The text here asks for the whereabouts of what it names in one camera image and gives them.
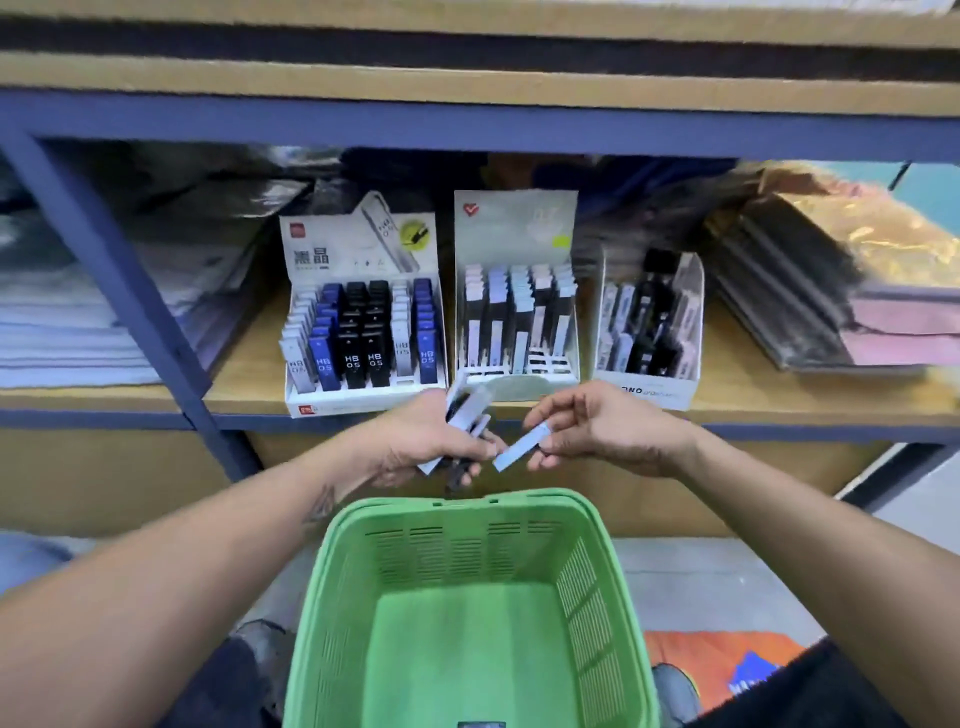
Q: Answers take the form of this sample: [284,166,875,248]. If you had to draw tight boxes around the person's left hand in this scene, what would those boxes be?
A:
[352,390,509,492]

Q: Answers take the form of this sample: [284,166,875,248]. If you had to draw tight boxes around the person's right hand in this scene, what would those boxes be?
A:
[522,379,701,480]

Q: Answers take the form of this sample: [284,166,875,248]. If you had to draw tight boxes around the clear plastic display box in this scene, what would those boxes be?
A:
[591,244,708,413]

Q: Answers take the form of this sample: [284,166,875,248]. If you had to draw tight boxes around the lead case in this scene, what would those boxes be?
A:
[490,420,557,474]

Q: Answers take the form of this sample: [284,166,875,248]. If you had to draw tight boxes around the green plastic basket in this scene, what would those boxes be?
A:
[283,487,663,728]

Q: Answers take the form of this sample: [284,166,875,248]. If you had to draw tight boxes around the white display box red label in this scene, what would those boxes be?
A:
[279,190,450,420]

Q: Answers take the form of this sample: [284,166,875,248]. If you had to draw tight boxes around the pale green display box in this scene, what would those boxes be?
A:
[454,187,585,404]

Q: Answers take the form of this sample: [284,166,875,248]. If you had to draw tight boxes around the person's left forearm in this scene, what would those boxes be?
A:
[0,447,407,728]

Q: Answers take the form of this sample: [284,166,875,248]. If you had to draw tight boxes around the person's right forearm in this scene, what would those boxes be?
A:
[667,432,960,728]

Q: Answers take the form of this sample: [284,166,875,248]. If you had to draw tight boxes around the colourful printed mat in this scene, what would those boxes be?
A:
[642,628,812,716]

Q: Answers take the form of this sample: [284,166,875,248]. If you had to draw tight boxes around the grey sneaker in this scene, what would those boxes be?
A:
[232,618,297,710]
[652,663,704,728]

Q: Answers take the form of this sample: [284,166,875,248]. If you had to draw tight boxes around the dark plastic-wrapped packs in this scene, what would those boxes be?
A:
[585,157,960,375]

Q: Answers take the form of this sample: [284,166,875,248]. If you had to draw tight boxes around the stack of wrapped paper packs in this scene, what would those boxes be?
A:
[0,172,312,392]

